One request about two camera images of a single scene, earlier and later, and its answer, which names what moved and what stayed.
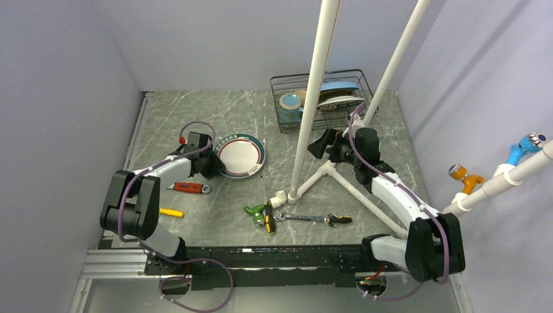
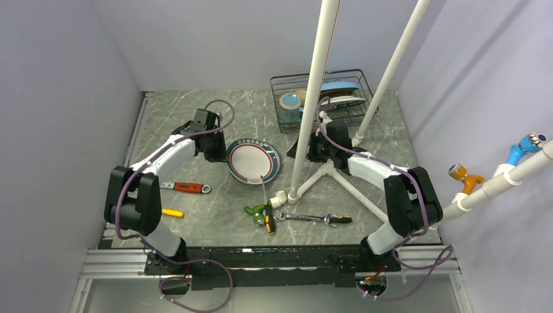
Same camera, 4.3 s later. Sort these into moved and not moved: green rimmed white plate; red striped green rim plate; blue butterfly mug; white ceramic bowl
Moved: red striped green rim plate
Not moved: blue butterfly mug; green rimmed white plate; white ceramic bowl
